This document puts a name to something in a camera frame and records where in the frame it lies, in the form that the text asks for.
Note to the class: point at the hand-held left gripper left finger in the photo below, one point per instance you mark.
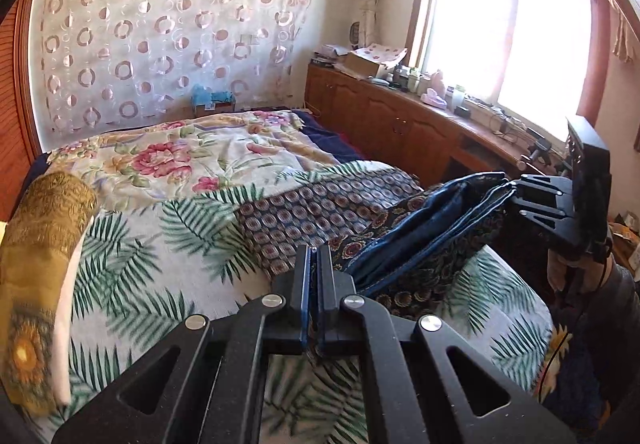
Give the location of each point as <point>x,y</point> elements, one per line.
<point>302,294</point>

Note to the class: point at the teal tissue box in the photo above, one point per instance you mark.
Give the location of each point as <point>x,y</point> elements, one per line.
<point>212,98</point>

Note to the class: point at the golden sunflower pillow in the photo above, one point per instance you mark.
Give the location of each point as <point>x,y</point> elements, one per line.
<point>40,249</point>

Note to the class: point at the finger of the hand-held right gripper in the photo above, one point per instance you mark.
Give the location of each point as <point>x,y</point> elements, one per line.
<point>547,226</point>
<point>542,191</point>

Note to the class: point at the wooden cabinet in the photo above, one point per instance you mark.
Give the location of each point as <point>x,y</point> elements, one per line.
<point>390,124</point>

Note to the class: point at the white power strip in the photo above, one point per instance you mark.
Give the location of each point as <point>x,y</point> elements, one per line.
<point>495,122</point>

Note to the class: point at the cardboard box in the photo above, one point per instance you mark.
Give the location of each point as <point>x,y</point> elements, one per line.
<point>362,65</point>

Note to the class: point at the wooden slatted door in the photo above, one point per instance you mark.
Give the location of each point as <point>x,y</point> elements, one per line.
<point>17,124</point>

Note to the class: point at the person's right hand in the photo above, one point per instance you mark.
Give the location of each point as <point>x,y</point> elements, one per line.
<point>559,269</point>

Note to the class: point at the wooden framed window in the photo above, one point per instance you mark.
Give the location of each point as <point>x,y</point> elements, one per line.
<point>510,24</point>

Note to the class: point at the pink figurine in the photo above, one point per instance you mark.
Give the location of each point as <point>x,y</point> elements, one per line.
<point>434,92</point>

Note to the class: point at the navy sunflower cloth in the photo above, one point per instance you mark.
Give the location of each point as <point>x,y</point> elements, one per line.
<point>575,384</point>

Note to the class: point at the navy circle patterned shirt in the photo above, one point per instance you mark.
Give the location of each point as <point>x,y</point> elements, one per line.
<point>310,219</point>

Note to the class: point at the round dark fan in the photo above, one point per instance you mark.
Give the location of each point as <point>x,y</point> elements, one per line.
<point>355,34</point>

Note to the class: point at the navy blanket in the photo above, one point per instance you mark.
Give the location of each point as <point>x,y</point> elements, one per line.
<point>327,134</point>

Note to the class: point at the floral paper sheet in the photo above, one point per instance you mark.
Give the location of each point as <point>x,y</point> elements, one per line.
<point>385,54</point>

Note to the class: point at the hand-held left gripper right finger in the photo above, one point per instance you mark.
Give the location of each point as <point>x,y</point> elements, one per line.
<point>325,304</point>

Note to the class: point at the floral quilt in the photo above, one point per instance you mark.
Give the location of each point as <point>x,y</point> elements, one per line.
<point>165,159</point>

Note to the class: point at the palm leaf bedsheet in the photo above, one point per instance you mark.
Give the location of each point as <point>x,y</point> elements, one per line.
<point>130,249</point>

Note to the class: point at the circle patterned sheer curtain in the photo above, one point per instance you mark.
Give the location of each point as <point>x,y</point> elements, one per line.
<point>165,39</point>

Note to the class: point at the beige curtain valance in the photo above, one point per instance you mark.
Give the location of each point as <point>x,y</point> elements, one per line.
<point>625,29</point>

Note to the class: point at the person's right forearm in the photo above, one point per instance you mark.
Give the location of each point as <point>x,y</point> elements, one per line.
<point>617,304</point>

